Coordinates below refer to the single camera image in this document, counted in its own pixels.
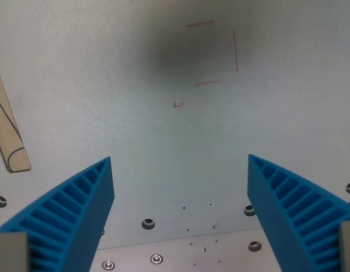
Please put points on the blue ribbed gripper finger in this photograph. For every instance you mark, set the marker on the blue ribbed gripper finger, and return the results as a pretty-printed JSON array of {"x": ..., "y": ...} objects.
[
  {"x": 78, "y": 215},
  {"x": 279, "y": 215}
]

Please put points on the shiny silver flat screw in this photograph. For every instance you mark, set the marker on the shiny silver flat screw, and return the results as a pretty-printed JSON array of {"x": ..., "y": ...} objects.
[
  {"x": 108, "y": 265},
  {"x": 156, "y": 258}
]

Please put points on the light wooden board with lines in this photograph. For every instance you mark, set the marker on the light wooden board with lines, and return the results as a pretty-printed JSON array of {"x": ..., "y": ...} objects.
[{"x": 5, "y": 124}]

